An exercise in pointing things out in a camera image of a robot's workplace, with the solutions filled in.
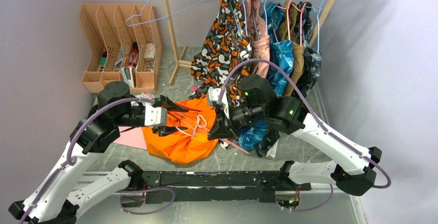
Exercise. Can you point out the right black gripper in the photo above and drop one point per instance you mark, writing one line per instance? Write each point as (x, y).
(220, 130)

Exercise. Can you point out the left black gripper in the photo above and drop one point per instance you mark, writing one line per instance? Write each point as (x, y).
(170, 105)

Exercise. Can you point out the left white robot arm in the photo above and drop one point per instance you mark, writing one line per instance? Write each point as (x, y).
(55, 201)

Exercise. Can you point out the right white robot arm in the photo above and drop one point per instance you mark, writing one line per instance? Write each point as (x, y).
(351, 165)

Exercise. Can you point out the orange camouflage shorts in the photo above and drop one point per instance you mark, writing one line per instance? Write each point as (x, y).
(226, 45)

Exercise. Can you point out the blue patterned shorts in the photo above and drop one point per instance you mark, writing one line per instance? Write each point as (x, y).
(261, 137)

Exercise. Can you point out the pink shorts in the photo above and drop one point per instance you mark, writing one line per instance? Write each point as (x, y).
(258, 30)

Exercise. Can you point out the brown shorts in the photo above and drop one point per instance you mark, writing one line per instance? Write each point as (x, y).
(288, 30)

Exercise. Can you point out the pink clipboard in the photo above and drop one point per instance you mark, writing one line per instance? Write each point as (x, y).
(132, 138)

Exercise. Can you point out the peach file organizer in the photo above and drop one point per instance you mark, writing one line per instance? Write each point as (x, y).
(124, 40)

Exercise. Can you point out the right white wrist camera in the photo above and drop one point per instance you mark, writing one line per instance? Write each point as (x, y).
(213, 97)

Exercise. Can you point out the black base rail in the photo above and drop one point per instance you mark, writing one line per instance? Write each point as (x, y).
(214, 185)

